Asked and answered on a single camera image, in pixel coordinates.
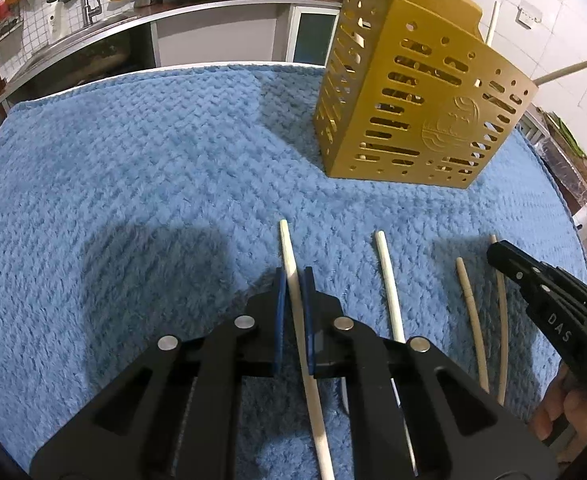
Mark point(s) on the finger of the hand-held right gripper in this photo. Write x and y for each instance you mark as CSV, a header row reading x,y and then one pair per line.
x,y
568,285
511,262

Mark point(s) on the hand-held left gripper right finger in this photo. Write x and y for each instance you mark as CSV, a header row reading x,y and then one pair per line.
x,y
309,320

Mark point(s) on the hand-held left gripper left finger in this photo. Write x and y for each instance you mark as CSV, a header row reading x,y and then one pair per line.
x,y
279,320

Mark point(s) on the yellow slotted utensil holder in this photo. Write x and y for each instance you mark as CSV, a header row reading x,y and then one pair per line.
x,y
413,110

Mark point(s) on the person's right hand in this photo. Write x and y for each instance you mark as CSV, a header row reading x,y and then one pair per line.
x,y
548,405

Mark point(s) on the plastic covered rack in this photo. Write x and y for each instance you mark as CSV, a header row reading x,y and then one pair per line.
x,y
581,185

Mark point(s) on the board with green vegetables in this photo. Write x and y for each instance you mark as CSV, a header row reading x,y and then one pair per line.
x,y
573,135

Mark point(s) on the blue fluffy towel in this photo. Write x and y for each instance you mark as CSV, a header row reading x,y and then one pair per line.
x,y
123,210

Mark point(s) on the glass cabinet door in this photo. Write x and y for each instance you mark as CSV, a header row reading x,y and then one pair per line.
x,y
316,35

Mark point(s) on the kitchen counter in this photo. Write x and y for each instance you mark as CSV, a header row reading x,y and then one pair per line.
x,y
213,30

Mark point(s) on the steel sink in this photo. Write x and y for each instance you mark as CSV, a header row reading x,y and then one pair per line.
x,y
73,42

